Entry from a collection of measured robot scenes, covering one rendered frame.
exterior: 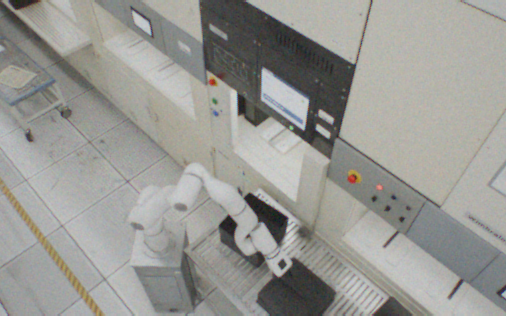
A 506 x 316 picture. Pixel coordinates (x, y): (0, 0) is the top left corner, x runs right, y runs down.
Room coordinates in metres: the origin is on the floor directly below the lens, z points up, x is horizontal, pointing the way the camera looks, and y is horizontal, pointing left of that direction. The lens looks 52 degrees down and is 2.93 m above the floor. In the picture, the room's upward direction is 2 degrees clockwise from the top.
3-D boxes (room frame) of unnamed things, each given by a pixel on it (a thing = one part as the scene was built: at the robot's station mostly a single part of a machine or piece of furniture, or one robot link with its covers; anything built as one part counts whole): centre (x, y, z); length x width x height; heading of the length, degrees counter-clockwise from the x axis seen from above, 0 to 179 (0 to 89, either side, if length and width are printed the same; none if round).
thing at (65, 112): (2.90, 2.21, 0.24); 0.97 x 0.52 x 0.48; 48
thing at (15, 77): (2.76, 2.10, 0.47); 0.31 x 0.23 x 0.02; 67
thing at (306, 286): (0.78, -0.21, 0.83); 0.29 x 0.29 x 0.13; 48
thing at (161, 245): (1.09, 0.54, 0.85); 0.19 x 0.19 x 0.18
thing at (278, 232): (1.14, 0.01, 0.85); 0.28 x 0.28 x 0.17; 54
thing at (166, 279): (1.09, 0.54, 0.38); 0.28 x 0.28 x 0.76; 1
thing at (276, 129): (1.79, -0.15, 0.89); 0.22 x 0.21 x 0.04; 136
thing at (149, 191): (1.12, 0.53, 1.07); 0.19 x 0.12 x 0.24; 166
